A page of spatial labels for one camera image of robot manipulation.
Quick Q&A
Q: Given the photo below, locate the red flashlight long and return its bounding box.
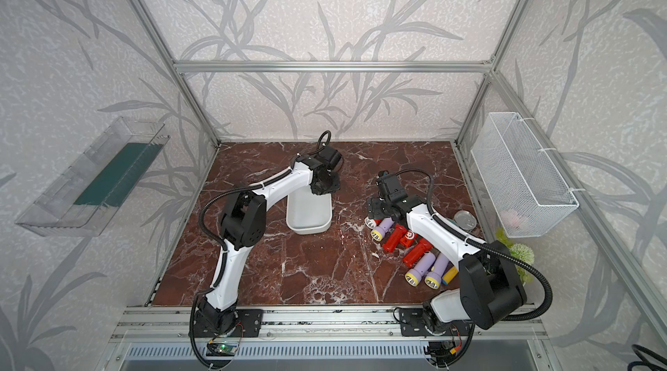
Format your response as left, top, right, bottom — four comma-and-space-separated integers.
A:
382, 223, 408, 253

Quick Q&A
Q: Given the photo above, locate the purple flashlight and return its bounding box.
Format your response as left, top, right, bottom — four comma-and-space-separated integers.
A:
371, 217, 394, 242
424, 252, 450, 289
405, 252, 436, 287

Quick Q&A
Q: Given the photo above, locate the white plastic storage box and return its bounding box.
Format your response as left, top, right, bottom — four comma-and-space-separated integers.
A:
286, 186, 333, 236

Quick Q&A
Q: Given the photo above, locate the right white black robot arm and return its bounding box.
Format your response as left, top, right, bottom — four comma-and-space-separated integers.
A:
368, 169, 553, 334

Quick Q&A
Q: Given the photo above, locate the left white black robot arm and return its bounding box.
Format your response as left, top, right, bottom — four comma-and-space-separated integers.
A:
191, 131, 343, 335

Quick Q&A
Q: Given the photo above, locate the red flashlight with logo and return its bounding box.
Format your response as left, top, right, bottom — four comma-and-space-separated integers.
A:
400, 230, 416, 249

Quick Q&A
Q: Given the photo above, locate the round tin can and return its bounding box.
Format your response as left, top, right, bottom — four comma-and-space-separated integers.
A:
453, 211, 478, 231

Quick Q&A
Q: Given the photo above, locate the yellow toy shovel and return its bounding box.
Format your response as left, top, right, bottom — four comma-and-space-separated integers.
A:
441, 267, 459, 285

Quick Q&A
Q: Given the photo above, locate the potted artificial flower plant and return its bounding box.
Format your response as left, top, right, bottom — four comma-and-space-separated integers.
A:
495, 228, 535, 284

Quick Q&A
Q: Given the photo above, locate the green shelf liner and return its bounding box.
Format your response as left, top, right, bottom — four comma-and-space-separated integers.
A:
74, 143, 163, 208

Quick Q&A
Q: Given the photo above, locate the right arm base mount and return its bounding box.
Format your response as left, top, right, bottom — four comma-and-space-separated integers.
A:
394, 308, 470, 337

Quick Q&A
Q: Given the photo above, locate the white wire mesh basket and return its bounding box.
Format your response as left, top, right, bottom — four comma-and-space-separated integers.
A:
472, 112, 579, 238

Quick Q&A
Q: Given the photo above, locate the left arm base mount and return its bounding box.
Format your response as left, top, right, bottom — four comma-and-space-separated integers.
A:
189, 308, 264, 339

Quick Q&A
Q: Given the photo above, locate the aluminium front rail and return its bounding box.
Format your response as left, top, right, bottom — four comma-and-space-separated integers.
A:
108, 304, 548, 343

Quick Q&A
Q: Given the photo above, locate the clear plastic wall shelf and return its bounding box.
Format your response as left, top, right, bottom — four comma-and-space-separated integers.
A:
16, 117, 170, 237

